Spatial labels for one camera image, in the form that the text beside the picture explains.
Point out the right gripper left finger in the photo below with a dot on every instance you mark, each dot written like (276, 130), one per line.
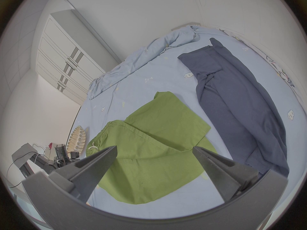
(91, 169)

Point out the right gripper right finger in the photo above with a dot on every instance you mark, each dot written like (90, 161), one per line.
(220, 174)

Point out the green shorts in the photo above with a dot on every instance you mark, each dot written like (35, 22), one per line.
(156, 140)

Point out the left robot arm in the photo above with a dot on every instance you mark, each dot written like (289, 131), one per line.
(45, 162)

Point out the round woven basket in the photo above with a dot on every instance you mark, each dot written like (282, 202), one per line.
(76, 139)

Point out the dark blue garment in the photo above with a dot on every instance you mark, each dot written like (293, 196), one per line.
(239, 104)

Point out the bed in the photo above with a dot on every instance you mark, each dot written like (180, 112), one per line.
(168, 80)

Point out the pale blue quilt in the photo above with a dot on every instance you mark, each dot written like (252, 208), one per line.
(134, 61)

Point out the white wardrobe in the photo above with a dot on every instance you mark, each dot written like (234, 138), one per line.
(62, 56)

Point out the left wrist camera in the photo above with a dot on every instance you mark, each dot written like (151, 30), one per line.
(75, 155)

